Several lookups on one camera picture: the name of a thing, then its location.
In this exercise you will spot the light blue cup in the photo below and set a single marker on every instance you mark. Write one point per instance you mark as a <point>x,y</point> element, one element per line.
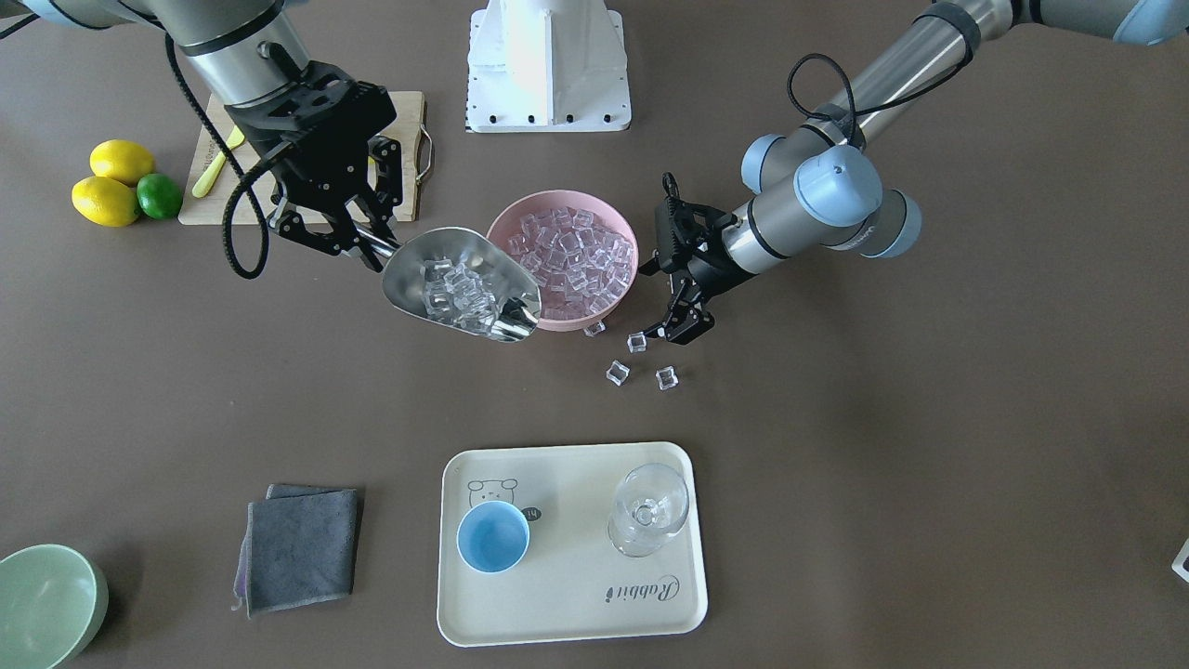
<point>493,537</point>

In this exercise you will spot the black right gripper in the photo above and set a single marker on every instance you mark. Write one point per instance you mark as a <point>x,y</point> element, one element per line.
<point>319,185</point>

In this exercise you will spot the green lime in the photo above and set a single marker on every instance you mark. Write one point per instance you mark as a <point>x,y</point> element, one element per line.
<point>159,196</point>

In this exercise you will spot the mint green bowl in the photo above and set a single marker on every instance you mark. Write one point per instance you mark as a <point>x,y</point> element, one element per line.
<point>53,601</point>

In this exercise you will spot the yellow lemon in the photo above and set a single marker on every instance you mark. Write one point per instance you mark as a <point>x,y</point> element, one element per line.
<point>105,201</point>
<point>124,160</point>

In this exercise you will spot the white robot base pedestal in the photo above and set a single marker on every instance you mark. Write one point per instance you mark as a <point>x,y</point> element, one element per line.
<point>547,67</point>

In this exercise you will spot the clear wine glass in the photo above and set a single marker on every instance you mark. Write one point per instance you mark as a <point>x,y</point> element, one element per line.
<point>650,507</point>

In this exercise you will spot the silver metal ice scoop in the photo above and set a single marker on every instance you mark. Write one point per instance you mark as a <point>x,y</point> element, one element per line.
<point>459,279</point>

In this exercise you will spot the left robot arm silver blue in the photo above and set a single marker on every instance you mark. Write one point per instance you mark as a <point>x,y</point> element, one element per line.
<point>817,185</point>

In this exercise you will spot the cream serving tray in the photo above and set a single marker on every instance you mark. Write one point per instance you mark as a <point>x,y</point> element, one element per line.
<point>572,584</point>

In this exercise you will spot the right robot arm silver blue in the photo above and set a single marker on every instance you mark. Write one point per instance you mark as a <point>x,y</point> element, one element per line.
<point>246,52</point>

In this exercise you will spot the yellow plastic knife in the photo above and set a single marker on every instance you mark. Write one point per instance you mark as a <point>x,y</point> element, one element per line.
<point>204,183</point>

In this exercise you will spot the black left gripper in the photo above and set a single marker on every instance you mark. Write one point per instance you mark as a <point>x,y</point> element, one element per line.
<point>717,266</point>

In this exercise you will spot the pink bowl of ice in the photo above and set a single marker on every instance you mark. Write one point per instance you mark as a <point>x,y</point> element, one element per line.
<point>579,251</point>

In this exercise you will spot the grey folded cloth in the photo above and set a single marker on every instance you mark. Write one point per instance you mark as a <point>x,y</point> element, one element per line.
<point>298,549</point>

